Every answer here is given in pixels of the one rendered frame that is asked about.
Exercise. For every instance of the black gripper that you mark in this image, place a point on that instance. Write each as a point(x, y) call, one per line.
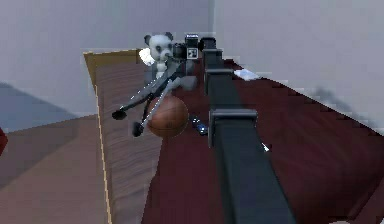
point(179, 53)

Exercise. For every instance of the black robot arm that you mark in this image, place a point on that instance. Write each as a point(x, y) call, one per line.
point(246, 160)

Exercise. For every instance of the black and white panda teddy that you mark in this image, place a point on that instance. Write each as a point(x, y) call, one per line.
point(161, 53)

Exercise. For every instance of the brown basketball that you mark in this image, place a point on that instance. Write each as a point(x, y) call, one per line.
point(167, 116)

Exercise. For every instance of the red object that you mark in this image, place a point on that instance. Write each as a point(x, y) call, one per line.
point(2, 140)

